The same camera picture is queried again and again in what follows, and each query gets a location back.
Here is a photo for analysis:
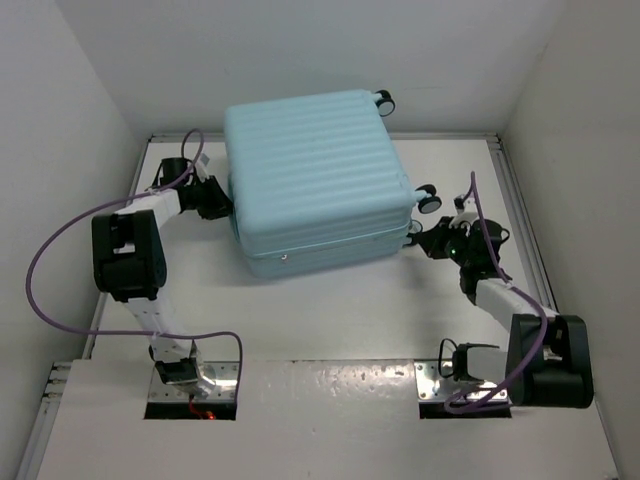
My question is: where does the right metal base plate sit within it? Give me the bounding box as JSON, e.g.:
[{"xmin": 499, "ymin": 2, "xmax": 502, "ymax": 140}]
[{"xmin": 414, "ymin": 359, "xmax": 496, "ymax": 405}]

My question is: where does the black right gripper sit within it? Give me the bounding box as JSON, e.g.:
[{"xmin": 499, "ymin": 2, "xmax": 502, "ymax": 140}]
[{"xmin": 417, "ymin": 216, "xmax": 474, "ymax": 268}]

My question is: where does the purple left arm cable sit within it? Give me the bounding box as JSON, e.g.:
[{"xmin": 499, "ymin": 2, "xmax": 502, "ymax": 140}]
[{"xmin": 25, "ymin": 128, "xmax": 244, "ymax": 399}]

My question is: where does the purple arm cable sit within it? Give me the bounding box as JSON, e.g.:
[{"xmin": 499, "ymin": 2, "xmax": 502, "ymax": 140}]
[
  {"xmin": 444, "ymin": 171, "xmax": 549, "ymax": 415},
  {"xmin": 25, "ymin": 128, "xmax": 244, "ymax": 399}
]

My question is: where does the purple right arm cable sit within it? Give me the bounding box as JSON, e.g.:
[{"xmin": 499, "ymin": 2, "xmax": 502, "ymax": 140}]
[{"xmin": 444, "ymin": 171, "xmax": 549, "ymax": 415}]

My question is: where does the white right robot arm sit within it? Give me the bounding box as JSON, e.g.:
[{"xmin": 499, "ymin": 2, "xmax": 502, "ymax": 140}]
[{"xmin": 410, "ymin": 217, "xmax": 594, "ymax": 409}]

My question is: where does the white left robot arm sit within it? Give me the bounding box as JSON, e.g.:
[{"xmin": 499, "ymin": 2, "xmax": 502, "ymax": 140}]
[{"xmin": 91, "ymin": 154, "xmax": 233, "ymax": 396}]

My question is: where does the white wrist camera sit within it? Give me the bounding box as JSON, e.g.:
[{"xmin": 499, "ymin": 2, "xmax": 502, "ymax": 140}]
[
  {"xmin": 195, "ymin": 153, "xmax": 211, "ymax": 182},
  {"xmin": 449, "ymin": 195, "xmax": 479, "ymax": 228}
]

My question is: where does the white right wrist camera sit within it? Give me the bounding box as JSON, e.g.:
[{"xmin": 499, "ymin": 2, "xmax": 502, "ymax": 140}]
[{"xmin": 449, "ymin": 195, "xmax": 479, "ymax": 228}]

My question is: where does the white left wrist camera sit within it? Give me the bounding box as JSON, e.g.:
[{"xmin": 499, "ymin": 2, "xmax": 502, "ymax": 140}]
[{"xmin": 195, "ymin": 153, "xmax": 211, "ymax": 182}]

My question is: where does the metal base plate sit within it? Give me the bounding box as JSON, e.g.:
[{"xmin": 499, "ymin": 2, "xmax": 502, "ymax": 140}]
[
  {"xmin": 147, "ymin": 361, "xmax": 238, "ymax": 403},
  {"xmin": 414, "ymin": 359, "xmax": 496, "ymax": 405}
]

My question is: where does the light blue suitcase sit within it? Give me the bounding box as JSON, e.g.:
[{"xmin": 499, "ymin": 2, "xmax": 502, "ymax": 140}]
[{"xmin": 224, "ymin": 90, "xmax": 442, "ymax": 278}]

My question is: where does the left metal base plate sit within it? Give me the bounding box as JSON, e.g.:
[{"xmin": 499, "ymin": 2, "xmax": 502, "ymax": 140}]
[{"xmin": 147, "ymin": 361, "xmax": 238, "ymax": 403}]

